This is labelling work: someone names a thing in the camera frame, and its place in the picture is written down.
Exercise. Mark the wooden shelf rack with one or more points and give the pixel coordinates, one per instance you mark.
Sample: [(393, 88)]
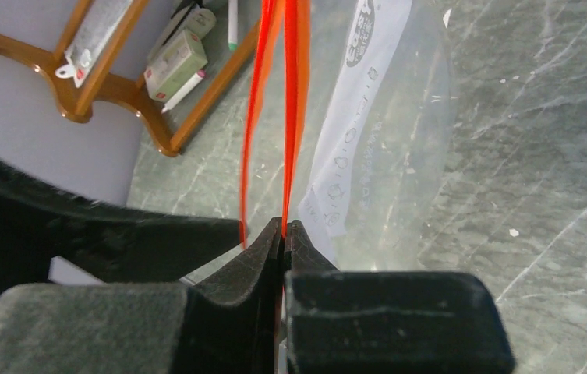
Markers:
[(75, 104)]

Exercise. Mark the clear packaged ruler set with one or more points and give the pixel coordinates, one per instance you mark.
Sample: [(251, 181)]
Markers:
[(91, 38)]

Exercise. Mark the green staple box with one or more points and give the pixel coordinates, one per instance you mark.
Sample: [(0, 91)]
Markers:
[(181, 58)]

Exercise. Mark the green capped white marker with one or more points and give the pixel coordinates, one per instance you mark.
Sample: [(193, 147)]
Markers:
[(233, 24)]

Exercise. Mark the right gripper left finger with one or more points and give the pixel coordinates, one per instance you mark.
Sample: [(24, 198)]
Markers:
[(227, 323)]

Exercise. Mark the pink capped white marker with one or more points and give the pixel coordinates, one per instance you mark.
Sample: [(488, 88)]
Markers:
[(184, 90)]

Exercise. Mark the clear zip top bag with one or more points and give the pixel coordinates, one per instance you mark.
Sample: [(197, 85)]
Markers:
[(347, 125)]

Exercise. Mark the yellow grey tape dispenser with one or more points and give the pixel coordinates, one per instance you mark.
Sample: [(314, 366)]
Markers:
[(189, 15)]

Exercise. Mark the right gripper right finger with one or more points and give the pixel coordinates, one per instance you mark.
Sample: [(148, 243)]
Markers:
[(387, 321)]

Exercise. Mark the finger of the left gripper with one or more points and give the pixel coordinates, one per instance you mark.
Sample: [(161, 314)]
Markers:
[(115, 244)]

